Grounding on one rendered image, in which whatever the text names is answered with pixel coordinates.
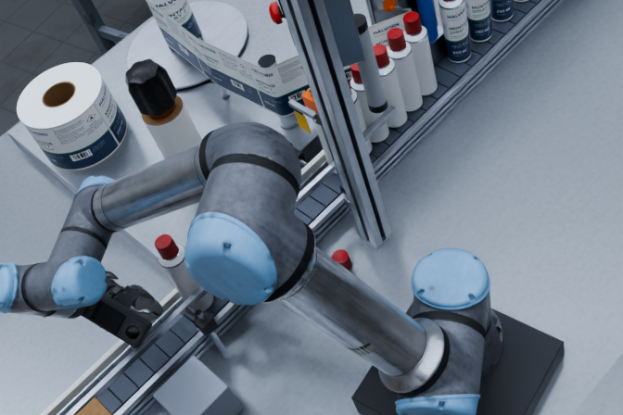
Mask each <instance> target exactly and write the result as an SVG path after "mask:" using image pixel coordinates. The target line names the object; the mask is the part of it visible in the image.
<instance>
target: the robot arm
mask: <svg viewBox="0 0 623 415"><path fill-rule="evenodd" d="M300 185H301V167H300V163H299V158H298V155H297V153H296V151H295V149H294V148H293V146H292V145H291V143H290V142H289V141H288V140H287V139H286V138H285V137H284V136H283V135H282V134H281V133H280V132H278V131H276V130H275V129H273V128H271V127H269V126H266V125H263V124H260V123H257V122H248V121H245V122H236V123H231V124H228V125H225V126H223V127H221V128H218V129H216V130H214V131H211V132H208V133H207V134H206V135H205V136H204V137H203V138H202V140H201V141H200V144H199V145H196V146H194V147H191V148H189V149H187V150H185V151H183V152H181V153H178V154H176V155H174V156H171V157H168V158H165V159H163V160H161V161H159V162H157V163H155V164H152V165H150V166H148V167H145V168H143V169H141V170H138V171H136V172H133V173H131V174H129V175H126V176H124V177H122V178H119V179H118V180H116V181H115V180H113V179H111V178H109V177H106V176H99V177H97V176H90V177H88V178H86V179H85V180H84V181H83V183H82V185H81V187H80V189H79V190H78V192H77V193H76V195H75V196H74V198H73V204H72V206H71V208H70V212H69V214H68V216H67V218H66V220H65V222H64V225H63V227H62V229H61V232H60V234H59V236H58V238H57V241H56V243H55V246H54V248H53V250H52V253H51V255H50V257H49V260H48V261H47V262H41V263H36V264H30V265H16V264H14V263H12V262H10V263H1V262H0V311H1V312H3V313H5V314H7V313H16V314H24V315H33V316H41V317H42V318H46V317H52V318H61V319H66V318H69V319H75V318H78V317H79V316H83V317H85V318H86V319H87V320H89V321H91V322H93V323H94V324H96V325H98V326H99V327H100V328H102V329H104V330H106V331H107V332H109V333H111V334H113V335H115V336H116V337H118V338H120V339H121V340H122V341H124V342H125V343H127V344H129V345H130V346H132V347H134V348H138V347H139V346H141V345H142V344H143V343H144V341H145V339H146V336H147V335H148V333H149V331H150V329H151V327H152V322H151V321H153V320H154V319H156V318H158V317H159V316H161V313H162V312H163V308H162V306H161V304H160V303H159V302H158V301H157V300H156V299H155V298H154V297H153V296H152V295H151V294H150V293H149V292H148V291H146V290H145V289H144V288H143V287H141V286H139V285H137V284H132V285H130V286H129V285H126V287H125V288H124V287H123V286H119V285H118V284H117V283H115V281H113V280H112V279H116V280H118V279H119V278H118V277H117V276H116V275H115V274H114V273H112V272H111V271H106V270H105V269H104V267H103V265H102V264H101V261H102V259H103V256H104V255H105V252H106V249H107V247H108V243H109V240H110V238H111V235H112V234H113V233H115V232H118V231H121V230H123V229H126V228H129V227H132V226H134V225H136V224H139V223H142V222H145V221H147V220H152V219H155V218H157V217H159V216H162V215H165V214H168V213H171V212H173V211H175V210H178V209H181V208H185V207H188V206H191V205H194V204H195V203H198V202H199V205H198V208H197V213H196V216H195V218H194V219H193V221H192V222H191V225H190V227H189V230H188V235H187V243H186V246H185V250H184V263H185V266H186V268H187V270H188V272H189V274H190V275H191V277H192V278H193V279H194V281H195V282H196V283H197V284H198V285H199V286H201V287H202V288H203V289H204V290H206V291H207V292H209V293H210V294H212V295H214V296H216V297H218V298H220V299H224V298H226V299H228V300H229V301H230V302H231V303H234V304H238V305H257V304H259V303H271V302H274V301H276V300H277V301H279V302H280V303H282V304H283V305H285V306H286V307H288V308H290V309H291V310H293V311H294V312H296V313H297V314H299V315H300V316H301V317H302V318H303V319H305V320H306V321H308V322H310V323H311V324H313V325H314V326H316V327H317V328H319V329H320V330H322V331H323V332H325V333H326V334H328V335H329V336H331V337H332V338H334V339H335V340H337V341H338V342H339V343H340V344H342V345H343V346H345V347H346V348H348V349H349V350H351V351H352V352H354V353H355V354H357V355H358V356H360V357H361V358H363V359H365V360H366V361H368V362H369V363H371V364H372V365H374V366H375V367H377V368H378V372H379V376H380V379H381V381H382V383H383V384H384V385H385V386H386V387H387V388H388V389H389V390H391V391H392V392H394V393H395V394H397V395H398V398H397V400H396V401H395V405H396V411H397V413H398V414H399V415H476V414H477V403H478V400H479V399H480V394H479V389H480V381H481V376H483V375H485V374H486V373H488V372H489V371H490V370H491V369H492V368H493V367H494V366H495V365H496V364H497V362H498V361H499V359H500V357H501V355H502V350H503V330H502V325H501V322H500V320H499V318H498V317H497V315H496V314H495V312H494V311H493V310H492V309H491V306H490V277H489V275H488V271H487V269H486V267H485V265H484V264H483V262H482V261H481V260H480V259H479V258H478V257H476V256H475V255H473V254H472V253H470V252H467V251H465V250H462V249H458V248H444V249H440V250H436V251H434V252H432V253H430V254H428V255H427V256H424V257H423V258H422V259H421V260H420V261H419V262H418V263H417V265H416V266H415V268H414V270H413V277H412V282H411V286H412V290H413V308H412V314H411V317H410V316H408V315H407V314H406V313H404V312H403V311H402V310H400V309H399V308H397V307H396V306H395V305H393V304H392V303H391V302H389V301H388V300H387V299H385V298H384V297H383V296H381V295H380V294H379V293H378V292H377V291H375V290H374V289H373V288H371V287H370V286H369V285H367V284H366V283H364V282H363V281H362V280H360V279H359V278H358V277H356V276H355V275H354V274H352V273H351V272H350V271H348V270H347V269H345V268H344V267H343V266H341V265H340V264H339V263H337V262H336V261H335V260H333V259H332V258H330V257H329V256H328V255H327V254H326V253H325V252H323V251H322V250H321V249H319V248H318V247H317V246H316V239H315V234H314V232H313V230H312V228H311V227H310V226H309V225H307V224H306V223H305V222H303V221H302V220H300V219H299V218H298V217H297V216H295V214H294V210H295V206H296V203H297V199H298V196H299V188H300ZM107 274H108V275H109V276H107ZM131 306H132V307H134V308H135V309H134V308H132V307H131ZM142 309H147V310H149V311H150V312H144V311H142V312H139V311H137V310H142Z"/></svg>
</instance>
